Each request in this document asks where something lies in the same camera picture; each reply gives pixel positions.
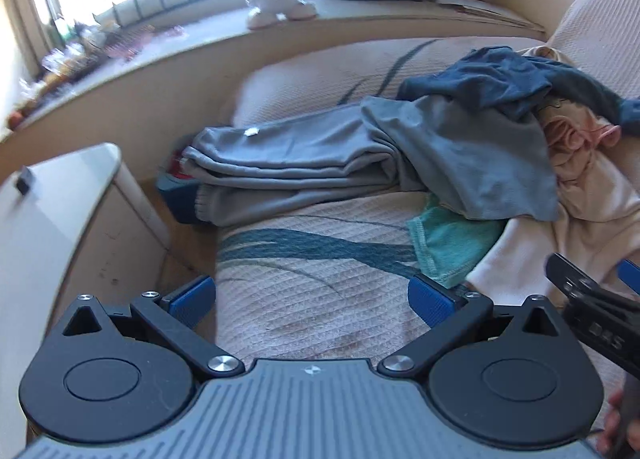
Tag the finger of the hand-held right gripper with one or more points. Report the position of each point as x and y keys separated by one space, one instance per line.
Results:
x=631 y=278
x=565 y=271

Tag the grey sweatpants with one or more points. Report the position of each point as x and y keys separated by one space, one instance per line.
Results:
x=280 y=159

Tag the white table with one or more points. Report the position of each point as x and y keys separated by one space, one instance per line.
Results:
x=45 y=219

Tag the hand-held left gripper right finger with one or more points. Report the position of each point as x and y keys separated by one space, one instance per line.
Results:
x=430 y=299

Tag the teal garment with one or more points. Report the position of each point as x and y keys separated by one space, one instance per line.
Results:
x=450 y=244

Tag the blue-grey pants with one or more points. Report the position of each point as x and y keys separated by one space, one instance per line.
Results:
x=465 y=154

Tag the blue stool with cartoon print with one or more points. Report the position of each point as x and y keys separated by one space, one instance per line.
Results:
x=175 y=199

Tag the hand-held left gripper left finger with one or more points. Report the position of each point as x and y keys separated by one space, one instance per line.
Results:
x=192 y=296

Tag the cream garment with pink ruffles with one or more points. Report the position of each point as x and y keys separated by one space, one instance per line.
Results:
x=575 y=139

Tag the dark blue garment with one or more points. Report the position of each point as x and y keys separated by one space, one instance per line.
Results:
x=480 y=84

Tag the white sweatshirt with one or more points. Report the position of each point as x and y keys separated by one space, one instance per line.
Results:
x=550 y=244

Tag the windowsill clutter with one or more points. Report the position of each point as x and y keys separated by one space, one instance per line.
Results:
x=75 y=49

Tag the person's right hand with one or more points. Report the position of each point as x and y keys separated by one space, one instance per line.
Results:
x=614 y=421

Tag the small black object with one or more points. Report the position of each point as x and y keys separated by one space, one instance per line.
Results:
x=25 y=181

